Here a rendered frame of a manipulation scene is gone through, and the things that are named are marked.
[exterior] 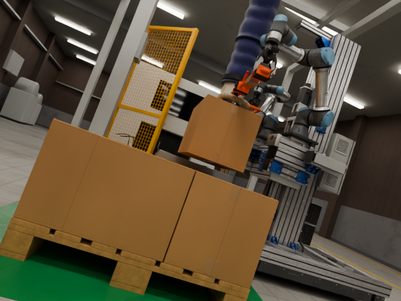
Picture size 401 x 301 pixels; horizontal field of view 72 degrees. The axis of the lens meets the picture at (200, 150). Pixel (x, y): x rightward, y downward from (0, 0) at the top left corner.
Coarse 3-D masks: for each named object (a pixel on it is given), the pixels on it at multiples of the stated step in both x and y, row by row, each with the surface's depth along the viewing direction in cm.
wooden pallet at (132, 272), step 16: (16, 224) 104; (32, 224) 105; (16, 240) 104; (32, 240) 105; (48, 240) 106; (64, 240) 107; (80, 240) 108; (16, 256) 104; (112, 256) 110; (128, 256) 111; (128, 272) 111; (144, 272) 112; (160, 272) 113; (176, 272) 115; (192, 272) 117; (128, 288) 111; (144, 288) 112; (208, 288) 139; (224, 288) 118; (240, 288) 119
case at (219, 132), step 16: (208, 96) 179; (192, 112) 234; (208, 112) 179; (224, 112) 181; (240, 112) 183; (192, 128) 193; (208, 128) 179; (224, 128) 181; (240, 128) 183; (256, 128) 185; (192, 144) 177; (208, 144) 179; (224, 144) 181; (240, 144) 183; (208, 160) 182; (224, 160) 181; (240, 160) 183
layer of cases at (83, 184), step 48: (48, 144) 107; (96, 144) 110; (48, 192) 107; (96, 192) 110; (144, 192) 113; (192, 192) 116; (240, 192) 120; (96, 240) 109; (144, 240) 113; (192, 240) 116; (240, 240) 120
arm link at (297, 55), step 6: (264, 36) 172; (264, 42) 172; (282, 48) 177; (288, 48) 180; (294, 48) 183; (300, 48) 191; (288, 54) 184; (294, 54) 185; (300, 54) 188; (306, 54) 190; (294, 60) 193; (300, 60) 191; (306, 60) 190
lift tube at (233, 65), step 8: (248, 16) 209; (240, 40) 208; (248, 40) 205; (240, 48) 206; (248, 48) 204; (256, 48) 205; (232, 56) 210; (240, 56) 203; (248, 56) 203; (256, 56) 207; (232, 64) 206; (240, 64) 203; (248, 64) 204; (232, 72) 203; (240, 72) 202; (224, 80) 206; (232, 80) 202
